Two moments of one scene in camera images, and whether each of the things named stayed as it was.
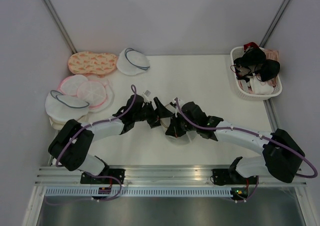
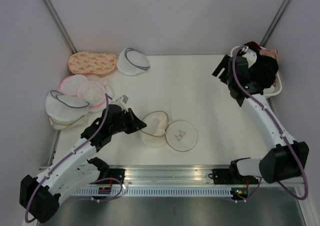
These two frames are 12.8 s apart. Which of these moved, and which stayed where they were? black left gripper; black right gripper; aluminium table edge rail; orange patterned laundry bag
Moved: black right gripper; black left gripper
Stayed: aluminium table edge rail; orange patterned laundry bag
